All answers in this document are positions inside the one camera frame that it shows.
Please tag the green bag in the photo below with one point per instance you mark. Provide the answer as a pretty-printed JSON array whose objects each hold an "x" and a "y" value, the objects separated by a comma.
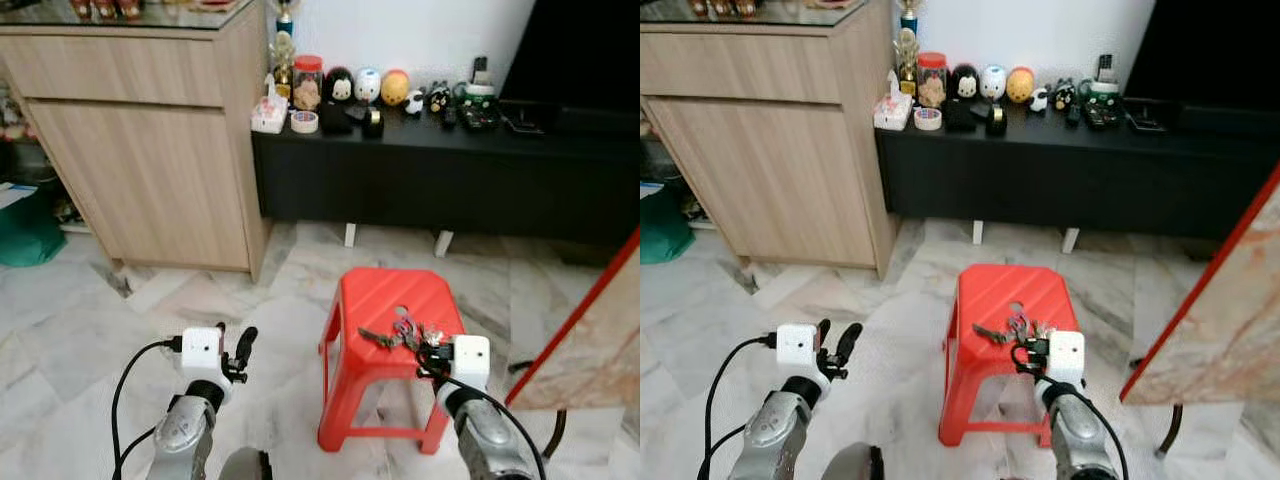
[
  {"x": 28, "y": 230},
  {"x": 662, "y": 230}
]

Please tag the black table leg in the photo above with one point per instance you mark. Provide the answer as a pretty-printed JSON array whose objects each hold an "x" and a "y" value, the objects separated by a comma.
[
  {"x": 1170, "y": 430},
  {"x": 555, "y": 435}
]

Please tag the yellow round plush toy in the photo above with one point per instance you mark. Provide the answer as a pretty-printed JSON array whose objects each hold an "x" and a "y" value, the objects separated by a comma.
[
  {"x": 1020, "y": 85},
  {"x": 395, "y": 88}
]

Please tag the red plastic stool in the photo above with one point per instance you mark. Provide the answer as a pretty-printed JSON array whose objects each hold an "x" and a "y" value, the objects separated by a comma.
[
  {"x": 1005, "y": 290},
  {"x": 385, "y": 295}
]

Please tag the gold trophy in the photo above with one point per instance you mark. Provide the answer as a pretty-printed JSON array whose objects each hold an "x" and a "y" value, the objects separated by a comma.
[
  {"x": 907, "y": 60},
  {"x": 284, "y": 62}
]

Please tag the marble table top red edge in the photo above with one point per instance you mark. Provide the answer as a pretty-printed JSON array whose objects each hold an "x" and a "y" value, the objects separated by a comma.
[
  {"x": 590, "y": 345},
  {"x": 1215, "y": 310}
]

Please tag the grey robot leg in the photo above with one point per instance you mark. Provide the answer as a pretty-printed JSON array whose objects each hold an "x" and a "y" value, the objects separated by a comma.
[
  {"x": 245, "y": 466},
  {"x": 852, "y": 463}
]

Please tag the black low console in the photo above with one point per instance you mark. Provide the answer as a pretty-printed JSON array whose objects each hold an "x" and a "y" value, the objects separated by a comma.
[
  {"x": 1070, "y": 180},
  {"x": 440, "y": 185}
]

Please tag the small black figure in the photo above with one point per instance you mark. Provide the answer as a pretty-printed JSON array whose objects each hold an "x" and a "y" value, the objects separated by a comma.
[
  {"x": 1063, "y": 96},
  {"x": 438, "y": 98}
]

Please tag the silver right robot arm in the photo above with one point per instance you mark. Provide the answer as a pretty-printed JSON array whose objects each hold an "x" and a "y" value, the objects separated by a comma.
[
  {"x": 492, "y": 440},
  {"x": 1078, "y": 440}
]

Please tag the black tape dispenser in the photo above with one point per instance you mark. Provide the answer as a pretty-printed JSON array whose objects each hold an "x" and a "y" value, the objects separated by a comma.
[
  {"x": 372, "y": 123},
  {"x": 996, "y": 120}
]

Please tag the black round plush toy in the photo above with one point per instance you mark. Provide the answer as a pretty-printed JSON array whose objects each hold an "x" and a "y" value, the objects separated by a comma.
[
  {"x": 339, "y": 85},
  {"x": 964, "y": 82}
]

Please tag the black remote control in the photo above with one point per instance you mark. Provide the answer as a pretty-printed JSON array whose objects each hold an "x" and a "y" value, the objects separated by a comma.
[
  {"x": 1105, "y": 115},
  {"x": 480, "y": 117}
]

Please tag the small panda figure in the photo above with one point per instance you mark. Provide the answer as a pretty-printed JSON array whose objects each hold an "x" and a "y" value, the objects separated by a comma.
[
  {"x": 1040, "y": 100},
  {"x": 415, "y": 103}
]

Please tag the white round plush toy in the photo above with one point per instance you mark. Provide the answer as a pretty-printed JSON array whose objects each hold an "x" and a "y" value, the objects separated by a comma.
[
  {"x": 992, "y": 82},
  {"x": 367, "y": 85}
]

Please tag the flat black device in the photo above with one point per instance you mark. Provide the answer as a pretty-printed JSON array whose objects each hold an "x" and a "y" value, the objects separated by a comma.
[
  {"x": 1148, "y": 122},
  {"x": 524, "y": 124}
]

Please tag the black box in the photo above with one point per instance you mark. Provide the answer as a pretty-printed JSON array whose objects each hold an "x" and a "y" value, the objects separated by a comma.
[
  {"x": 335, "y": 118},
  {"x": 960, "y": 115}
]

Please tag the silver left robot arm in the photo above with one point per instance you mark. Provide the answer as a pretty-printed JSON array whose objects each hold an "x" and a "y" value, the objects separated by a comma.
[
  {"x": 768, "y": 432},
  {"x": 183, "y": 435}
]

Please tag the white pink tissue pack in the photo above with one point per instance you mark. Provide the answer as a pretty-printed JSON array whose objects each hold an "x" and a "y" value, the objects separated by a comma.
[
  {"x": 890, "y": 112},
  {"x": 268, "y": 115}
]

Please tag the bunch of metal keys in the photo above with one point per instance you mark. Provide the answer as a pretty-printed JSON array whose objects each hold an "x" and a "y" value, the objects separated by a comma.
[
  {"x": 1000, "y": 332},
  {"x": 385, "y": 337}
]

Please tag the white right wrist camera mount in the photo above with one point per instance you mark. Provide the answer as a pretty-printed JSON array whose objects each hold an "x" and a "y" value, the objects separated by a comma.
[
  {"x": 471, "y": 360},
  {"x": 1066, "y": 356}
]

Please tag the light wooden cabinet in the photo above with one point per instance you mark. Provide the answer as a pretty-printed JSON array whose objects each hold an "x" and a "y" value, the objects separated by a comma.
[
  {"x": 140, "y": 160},
  {"x": 770, "y": 160}
]

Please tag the red lidded snack jar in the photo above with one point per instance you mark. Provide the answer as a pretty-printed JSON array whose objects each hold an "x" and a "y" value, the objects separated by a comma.
[
  {"x": 308, "y": 85},
  {"x": 932, "y": 82}
]

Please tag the white tape roll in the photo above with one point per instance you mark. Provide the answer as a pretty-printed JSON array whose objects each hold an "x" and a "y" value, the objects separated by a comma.
[
  {"x": 927, "y": 119},
  {"x": 304, "y": 122}
]

